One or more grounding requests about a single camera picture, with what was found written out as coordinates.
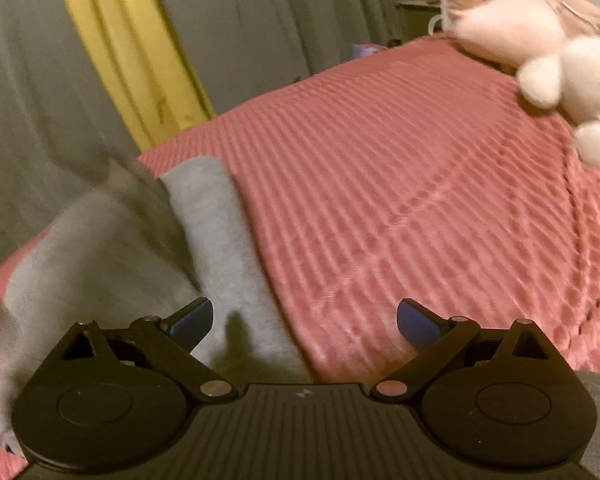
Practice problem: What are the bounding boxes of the pink ribbed blanket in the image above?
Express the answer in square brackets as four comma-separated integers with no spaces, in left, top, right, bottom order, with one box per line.
[0,30,600,463]

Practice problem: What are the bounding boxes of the white cable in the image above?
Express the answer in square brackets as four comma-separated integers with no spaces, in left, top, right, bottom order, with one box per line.
[427,10,453,36]

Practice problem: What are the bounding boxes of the white plush toy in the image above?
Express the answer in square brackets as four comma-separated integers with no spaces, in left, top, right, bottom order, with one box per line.
[516,37,600,172]

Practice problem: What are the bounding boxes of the purple printed item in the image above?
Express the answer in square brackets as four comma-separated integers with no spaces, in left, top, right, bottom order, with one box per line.
[351,41,387,62]

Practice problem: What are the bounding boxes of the grey pants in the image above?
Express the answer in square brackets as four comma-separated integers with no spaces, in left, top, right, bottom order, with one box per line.
[0,156,317,455]

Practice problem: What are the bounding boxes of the yellow curtain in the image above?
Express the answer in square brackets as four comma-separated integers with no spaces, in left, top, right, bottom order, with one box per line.
[50,0,217,154]

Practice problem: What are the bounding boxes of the pink plush toy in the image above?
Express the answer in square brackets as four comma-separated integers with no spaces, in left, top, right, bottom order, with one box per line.
[439,0,600,70]

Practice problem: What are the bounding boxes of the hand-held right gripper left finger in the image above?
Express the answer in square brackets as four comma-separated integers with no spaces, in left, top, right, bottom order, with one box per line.
[60,298,233,401]

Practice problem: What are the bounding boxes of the dark nightstand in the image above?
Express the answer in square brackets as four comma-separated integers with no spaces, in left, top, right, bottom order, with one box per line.
[396,0,448,37]

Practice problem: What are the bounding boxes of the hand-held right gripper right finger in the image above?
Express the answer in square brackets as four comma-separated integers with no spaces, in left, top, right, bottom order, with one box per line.
[370,298,551,401]

